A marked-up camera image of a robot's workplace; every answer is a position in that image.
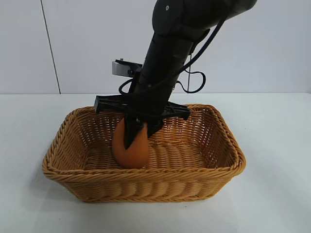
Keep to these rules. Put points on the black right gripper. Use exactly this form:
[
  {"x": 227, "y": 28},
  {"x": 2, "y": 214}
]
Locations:
[{"x": 160, "y": 72}]

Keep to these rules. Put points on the bumpy orange fruit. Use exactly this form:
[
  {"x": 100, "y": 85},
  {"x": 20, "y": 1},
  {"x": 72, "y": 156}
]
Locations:
[{"x": 136, "y": 155}]

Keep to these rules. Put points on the woven wicker basket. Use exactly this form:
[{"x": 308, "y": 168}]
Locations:
[{"x": 145, "y": 187}]

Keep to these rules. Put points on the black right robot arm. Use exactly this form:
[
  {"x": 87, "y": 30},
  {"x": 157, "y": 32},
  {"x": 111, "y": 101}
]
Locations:
[{"x": 175, "y": 14}]

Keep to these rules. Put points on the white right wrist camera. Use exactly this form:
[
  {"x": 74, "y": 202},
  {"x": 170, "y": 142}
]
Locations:
[{"x": 120, "y": 69}]

